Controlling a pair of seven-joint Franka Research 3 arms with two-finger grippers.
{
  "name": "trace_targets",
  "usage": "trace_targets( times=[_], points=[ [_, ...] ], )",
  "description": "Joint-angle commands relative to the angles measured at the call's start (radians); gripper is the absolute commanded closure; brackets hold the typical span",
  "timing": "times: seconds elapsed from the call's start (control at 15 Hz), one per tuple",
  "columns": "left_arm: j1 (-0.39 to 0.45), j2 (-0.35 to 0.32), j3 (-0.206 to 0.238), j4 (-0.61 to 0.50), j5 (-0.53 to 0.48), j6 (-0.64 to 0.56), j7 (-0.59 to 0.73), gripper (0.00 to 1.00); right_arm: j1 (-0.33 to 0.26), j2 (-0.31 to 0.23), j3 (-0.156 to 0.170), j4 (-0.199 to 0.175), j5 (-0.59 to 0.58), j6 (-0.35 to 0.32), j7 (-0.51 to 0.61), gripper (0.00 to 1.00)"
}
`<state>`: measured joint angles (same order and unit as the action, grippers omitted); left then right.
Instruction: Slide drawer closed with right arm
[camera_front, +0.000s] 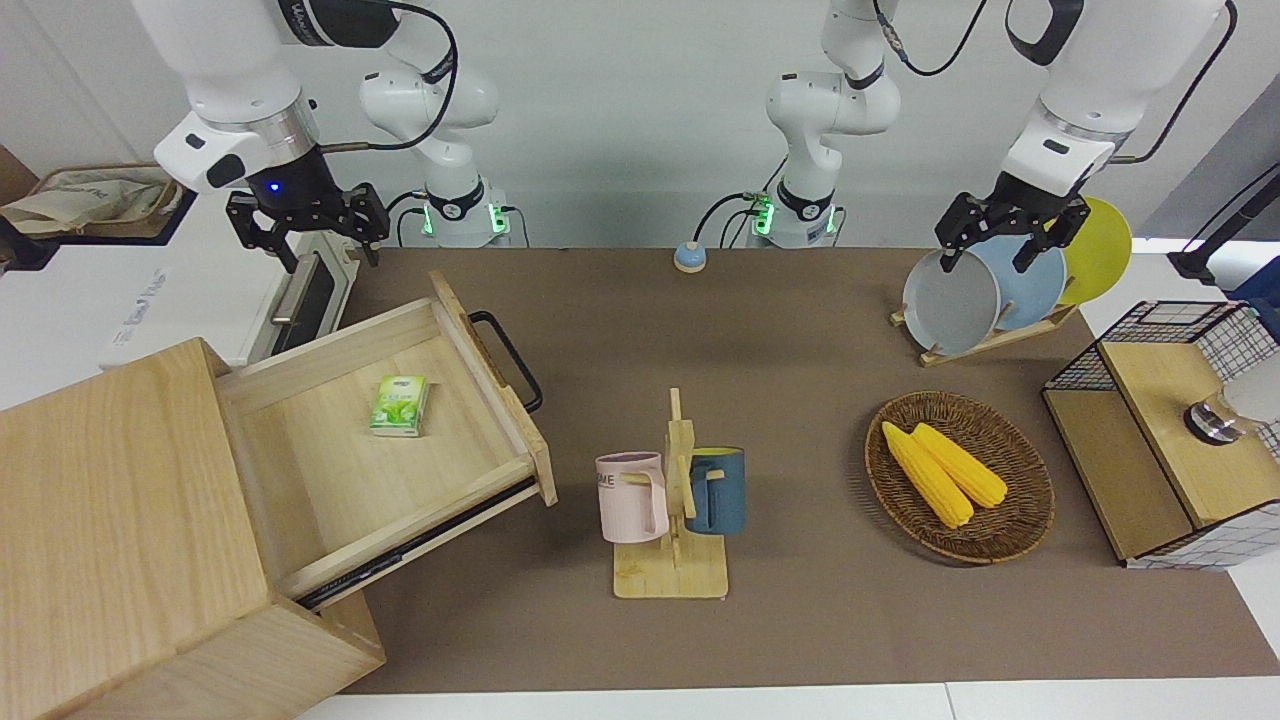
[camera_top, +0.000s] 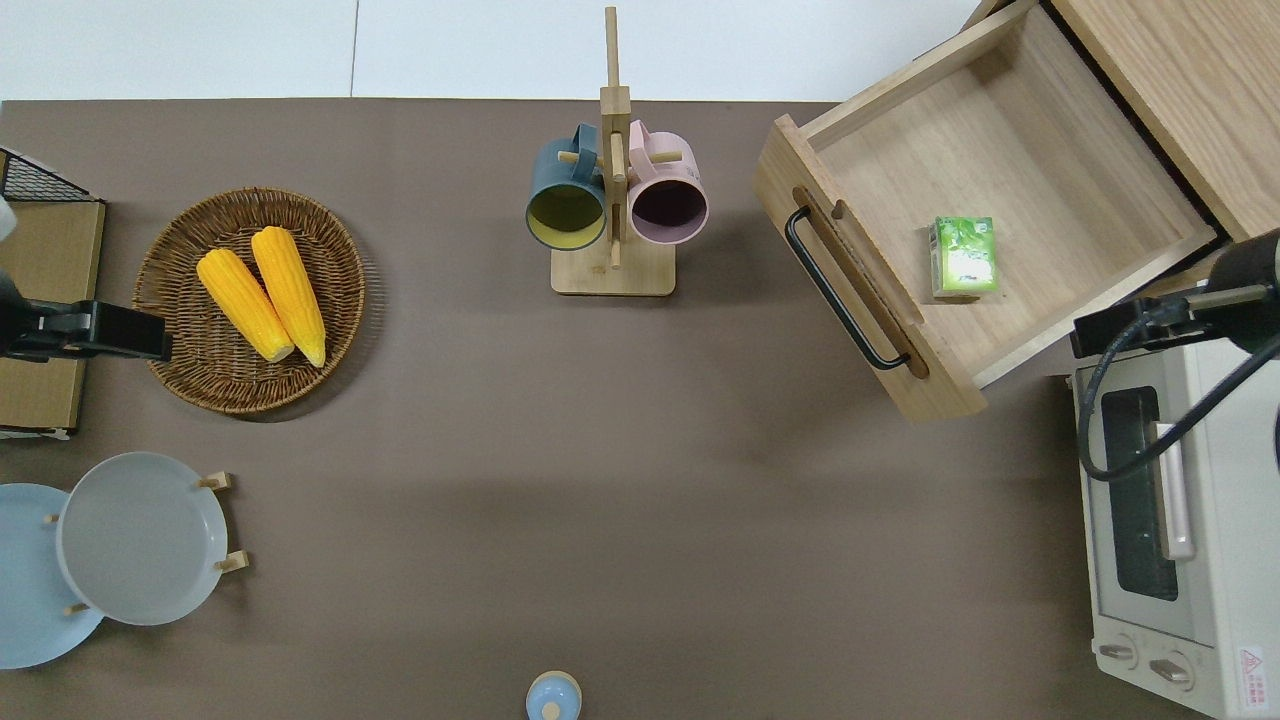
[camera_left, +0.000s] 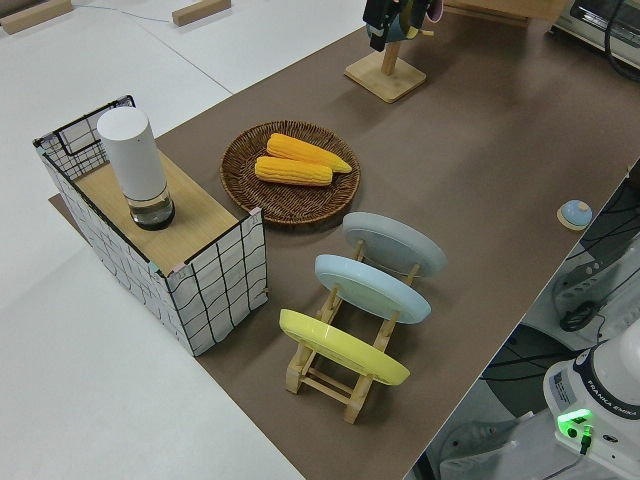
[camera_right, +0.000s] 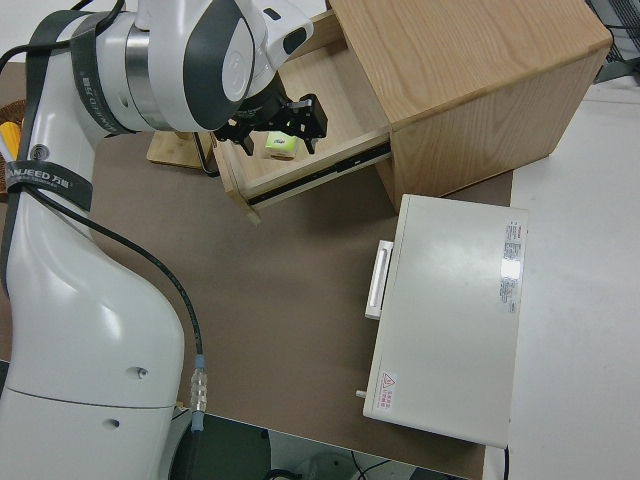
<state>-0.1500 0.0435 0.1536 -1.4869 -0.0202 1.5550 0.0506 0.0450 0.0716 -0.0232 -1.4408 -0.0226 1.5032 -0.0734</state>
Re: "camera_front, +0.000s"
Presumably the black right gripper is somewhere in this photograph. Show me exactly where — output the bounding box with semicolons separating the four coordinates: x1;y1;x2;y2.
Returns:
225;143;392;275

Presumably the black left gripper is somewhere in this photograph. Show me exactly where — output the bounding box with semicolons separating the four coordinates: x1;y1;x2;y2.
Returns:
936;172;1093;278

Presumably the wooden drawer with black handle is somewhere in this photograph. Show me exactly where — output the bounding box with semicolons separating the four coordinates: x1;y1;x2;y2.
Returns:
215;270;557;611

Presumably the light wooden drawer cabinet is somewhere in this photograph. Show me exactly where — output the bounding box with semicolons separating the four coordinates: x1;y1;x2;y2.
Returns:
0;337;387;720

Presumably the light blue plate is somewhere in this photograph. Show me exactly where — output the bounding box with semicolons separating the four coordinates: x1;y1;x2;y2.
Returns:
970;235;1069;331

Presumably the white toaster oven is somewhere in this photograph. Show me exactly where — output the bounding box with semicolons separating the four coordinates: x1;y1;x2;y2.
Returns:
98;195;363;373

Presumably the grey plate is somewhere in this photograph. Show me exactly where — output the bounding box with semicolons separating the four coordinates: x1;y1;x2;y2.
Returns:
902;248;1003;358

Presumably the yellow plate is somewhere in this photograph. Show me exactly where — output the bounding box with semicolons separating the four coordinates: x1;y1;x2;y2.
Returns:
1045;197;1134;306

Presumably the wooden plate rack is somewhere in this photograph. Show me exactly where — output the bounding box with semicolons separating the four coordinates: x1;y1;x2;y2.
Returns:
890;300;1079;368

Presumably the green tissue pack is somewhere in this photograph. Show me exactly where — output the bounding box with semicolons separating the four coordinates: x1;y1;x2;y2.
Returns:
369;375;431;439

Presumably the cardboard box with beige bag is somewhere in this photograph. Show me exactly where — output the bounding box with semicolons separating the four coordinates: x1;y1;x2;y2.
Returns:
0;163;191;269

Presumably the brown table mat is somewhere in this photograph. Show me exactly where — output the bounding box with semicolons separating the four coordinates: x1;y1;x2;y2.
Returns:
340;247;1280;696

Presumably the yellow corn cob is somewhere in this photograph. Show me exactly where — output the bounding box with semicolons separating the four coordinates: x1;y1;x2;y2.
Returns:
911;422;1009;510
881;421;975;530

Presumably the blue plastic item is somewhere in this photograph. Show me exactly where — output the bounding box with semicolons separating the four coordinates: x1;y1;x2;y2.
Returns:
1232;268;1280;319

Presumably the brown wicker basket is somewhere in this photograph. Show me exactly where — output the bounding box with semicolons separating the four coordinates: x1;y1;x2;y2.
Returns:
865;390;1056;566

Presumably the dark blue mug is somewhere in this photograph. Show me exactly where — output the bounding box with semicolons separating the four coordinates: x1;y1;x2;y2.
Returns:
683;447;747;537

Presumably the pink mug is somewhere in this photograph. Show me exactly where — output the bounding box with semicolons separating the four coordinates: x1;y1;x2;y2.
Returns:
595;452;669;545

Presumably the wooden mug rack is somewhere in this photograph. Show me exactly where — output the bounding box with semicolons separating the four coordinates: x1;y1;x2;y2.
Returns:
612;388;731;601

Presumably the black arm base cable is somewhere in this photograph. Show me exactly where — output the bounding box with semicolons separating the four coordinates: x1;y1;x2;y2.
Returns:
695;190;769;249
385;190;429;247

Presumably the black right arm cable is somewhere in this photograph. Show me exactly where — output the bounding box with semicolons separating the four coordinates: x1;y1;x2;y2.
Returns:
318;0;459;153

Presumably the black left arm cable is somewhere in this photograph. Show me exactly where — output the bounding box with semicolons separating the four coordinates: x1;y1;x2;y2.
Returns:
873;0;1239;166

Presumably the black camera stand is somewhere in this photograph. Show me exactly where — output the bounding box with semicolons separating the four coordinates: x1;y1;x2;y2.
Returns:
1168;165;1280;283

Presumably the wire mesh wooden shelf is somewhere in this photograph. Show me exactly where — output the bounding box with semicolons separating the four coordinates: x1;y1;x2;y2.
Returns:
1042;300;1280;571

